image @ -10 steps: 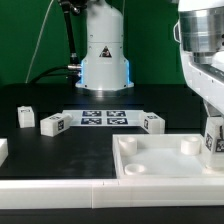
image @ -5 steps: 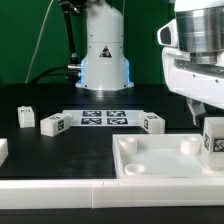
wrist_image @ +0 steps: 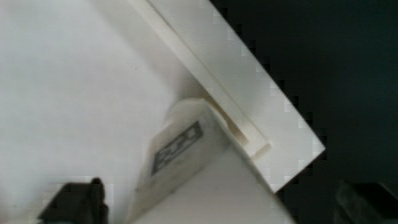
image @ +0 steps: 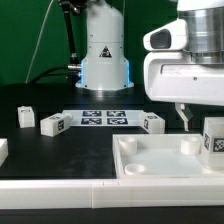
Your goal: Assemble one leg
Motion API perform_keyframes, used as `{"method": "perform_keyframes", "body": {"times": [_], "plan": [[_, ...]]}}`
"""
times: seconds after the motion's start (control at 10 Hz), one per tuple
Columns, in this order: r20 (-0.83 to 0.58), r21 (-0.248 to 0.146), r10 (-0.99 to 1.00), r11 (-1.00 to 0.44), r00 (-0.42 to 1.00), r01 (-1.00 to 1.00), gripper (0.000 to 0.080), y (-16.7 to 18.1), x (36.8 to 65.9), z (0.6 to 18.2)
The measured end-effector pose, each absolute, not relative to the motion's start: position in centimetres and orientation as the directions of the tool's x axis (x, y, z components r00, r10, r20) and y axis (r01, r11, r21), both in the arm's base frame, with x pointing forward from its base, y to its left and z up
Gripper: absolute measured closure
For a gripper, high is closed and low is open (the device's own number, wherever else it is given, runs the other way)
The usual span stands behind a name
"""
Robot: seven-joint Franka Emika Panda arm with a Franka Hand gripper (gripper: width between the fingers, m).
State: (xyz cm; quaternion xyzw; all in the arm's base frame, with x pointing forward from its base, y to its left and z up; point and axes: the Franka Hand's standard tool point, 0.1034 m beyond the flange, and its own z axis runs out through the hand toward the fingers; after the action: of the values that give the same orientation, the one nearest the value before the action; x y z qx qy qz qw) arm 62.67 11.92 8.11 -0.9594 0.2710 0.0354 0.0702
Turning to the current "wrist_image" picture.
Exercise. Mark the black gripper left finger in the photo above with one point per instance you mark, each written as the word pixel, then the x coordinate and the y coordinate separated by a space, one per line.
pixel 76 206

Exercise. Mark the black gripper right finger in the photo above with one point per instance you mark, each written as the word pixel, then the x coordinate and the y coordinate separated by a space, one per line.
pixel 366 203

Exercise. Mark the white table leg with tag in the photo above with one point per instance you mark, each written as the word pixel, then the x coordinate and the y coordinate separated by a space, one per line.
pixel 188 160

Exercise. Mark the white square tabletop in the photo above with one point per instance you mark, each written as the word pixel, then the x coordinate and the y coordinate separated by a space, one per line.
pixel 108 63

